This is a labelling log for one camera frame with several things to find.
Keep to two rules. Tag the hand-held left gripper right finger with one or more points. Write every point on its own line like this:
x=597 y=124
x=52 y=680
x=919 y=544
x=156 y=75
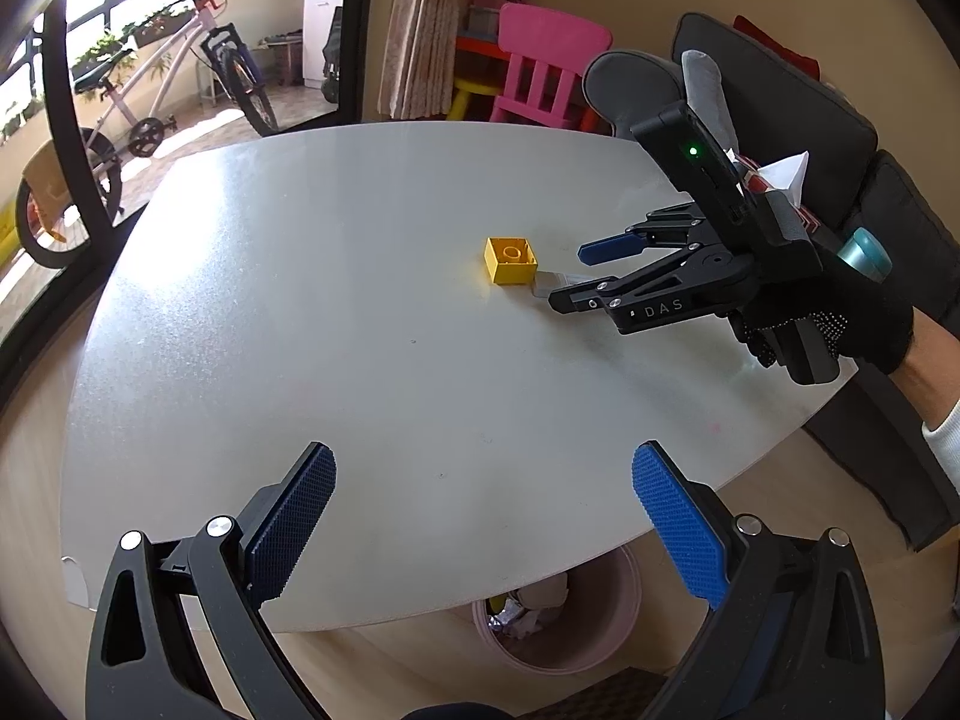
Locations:
x=679 y=517

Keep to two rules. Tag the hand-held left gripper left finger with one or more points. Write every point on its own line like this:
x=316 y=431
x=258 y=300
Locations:
x=292 y=517

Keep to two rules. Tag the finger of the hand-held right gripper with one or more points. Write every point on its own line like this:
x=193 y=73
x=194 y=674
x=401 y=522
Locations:
x=592 y=292
x=604 y=247

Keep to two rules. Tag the white power adapter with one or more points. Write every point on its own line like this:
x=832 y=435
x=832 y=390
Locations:
x=544 y=282

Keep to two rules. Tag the pink trash bin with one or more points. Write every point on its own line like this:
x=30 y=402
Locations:
x=600 y=637

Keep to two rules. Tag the person's right forearm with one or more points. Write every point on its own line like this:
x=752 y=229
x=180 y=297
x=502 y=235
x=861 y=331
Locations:
x=930 y=382

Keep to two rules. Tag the person's right hand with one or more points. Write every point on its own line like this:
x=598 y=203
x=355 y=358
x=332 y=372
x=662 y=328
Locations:
x=870 y=315

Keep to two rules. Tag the light grey pillow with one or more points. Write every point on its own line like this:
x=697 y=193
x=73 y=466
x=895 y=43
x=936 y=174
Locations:
x=709 y=90

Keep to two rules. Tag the white tissue sheet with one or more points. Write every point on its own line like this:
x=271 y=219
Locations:
x=784 y=172

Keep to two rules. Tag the yellow toy block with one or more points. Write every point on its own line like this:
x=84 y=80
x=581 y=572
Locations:
x=510 y=262

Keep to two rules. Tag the dark grey sofa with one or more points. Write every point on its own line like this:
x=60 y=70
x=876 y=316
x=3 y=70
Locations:
x=787 y=105

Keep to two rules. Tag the flag print tissue box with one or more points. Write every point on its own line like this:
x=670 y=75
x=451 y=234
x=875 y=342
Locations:
x=804 y=221

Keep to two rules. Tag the dark grey cushion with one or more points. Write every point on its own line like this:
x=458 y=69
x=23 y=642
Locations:
x=622 y=82

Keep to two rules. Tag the red cloth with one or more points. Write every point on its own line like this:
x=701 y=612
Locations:
x=780 y=49

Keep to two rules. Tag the teal metal bottle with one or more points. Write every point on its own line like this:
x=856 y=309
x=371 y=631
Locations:
x=866 y=255

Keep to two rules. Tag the crumpled foil wrapper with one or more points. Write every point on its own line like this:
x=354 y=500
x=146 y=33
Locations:
x=510 y=619

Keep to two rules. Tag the yellow stool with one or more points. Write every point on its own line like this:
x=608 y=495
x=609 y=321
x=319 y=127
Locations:
x=476 y=90

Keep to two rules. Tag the pink child chair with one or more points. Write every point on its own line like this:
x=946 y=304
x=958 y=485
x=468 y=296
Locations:
x=551 y=30

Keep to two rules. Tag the red child table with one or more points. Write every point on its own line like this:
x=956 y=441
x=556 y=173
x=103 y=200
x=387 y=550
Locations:
x=480 y=45

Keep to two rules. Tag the grey storage box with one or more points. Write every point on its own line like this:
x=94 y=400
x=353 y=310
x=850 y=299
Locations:
x=484 y=19

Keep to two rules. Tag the beige curtain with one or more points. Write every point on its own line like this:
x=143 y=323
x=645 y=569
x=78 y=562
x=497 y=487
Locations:
x=420 y=30

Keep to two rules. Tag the white cabinet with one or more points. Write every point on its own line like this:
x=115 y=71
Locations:
x=324 y=22

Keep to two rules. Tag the white bicycle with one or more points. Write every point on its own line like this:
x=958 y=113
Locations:
x=146 y=136

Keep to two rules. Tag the dark door frame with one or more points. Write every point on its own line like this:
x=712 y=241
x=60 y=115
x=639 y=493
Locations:
x=356 y=30

